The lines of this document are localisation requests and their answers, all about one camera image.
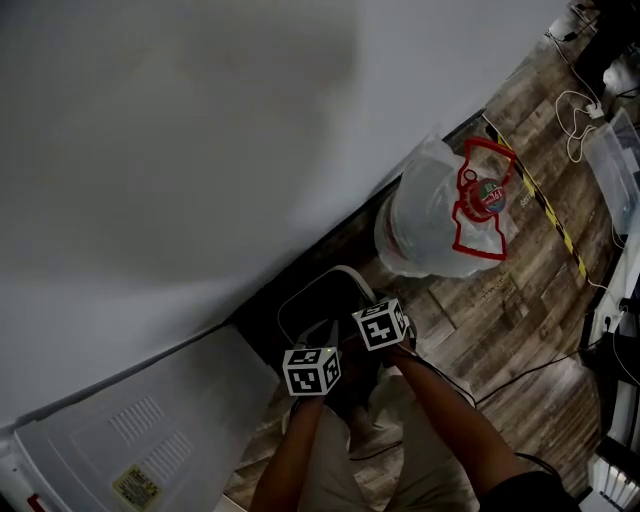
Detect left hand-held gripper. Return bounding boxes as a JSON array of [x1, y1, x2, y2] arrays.
[[283, 319, 342, 397]]

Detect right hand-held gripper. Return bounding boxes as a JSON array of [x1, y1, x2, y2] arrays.
[[351, 297, 411, 352]]

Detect person's left forearm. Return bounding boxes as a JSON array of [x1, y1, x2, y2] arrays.
[[252, 394, 326, 512]]

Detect person's right forearm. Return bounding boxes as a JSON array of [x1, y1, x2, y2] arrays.
[[389, 344, 531, 491]]

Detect person's beige trousers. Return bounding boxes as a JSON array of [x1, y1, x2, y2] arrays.
[[299, 369, 481, 512]]

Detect white water dispenser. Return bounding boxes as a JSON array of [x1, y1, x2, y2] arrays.
[[0, 323, 281, 512]]

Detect yellow-black hazard tape strip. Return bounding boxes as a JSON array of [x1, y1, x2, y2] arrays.
[[482, 112, 589, 279]]

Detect person's black shirt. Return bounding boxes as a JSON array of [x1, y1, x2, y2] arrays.
[[479, 469, 581, 512]]

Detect black metal railing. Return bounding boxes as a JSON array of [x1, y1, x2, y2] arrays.
[[579, 299, 640, 506]]

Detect clear plastic storage box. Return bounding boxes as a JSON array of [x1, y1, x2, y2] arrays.
[[582, 107, 640, 236]]

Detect water jug with red handle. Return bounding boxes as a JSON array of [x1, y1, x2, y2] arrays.
[[373, 132, 519, 279]]

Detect black floor cable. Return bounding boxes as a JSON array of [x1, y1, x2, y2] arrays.
[[414, 339, 601, 406]]

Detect white power cable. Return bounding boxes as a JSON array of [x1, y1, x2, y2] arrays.
[[547, 29, 609, 164]]

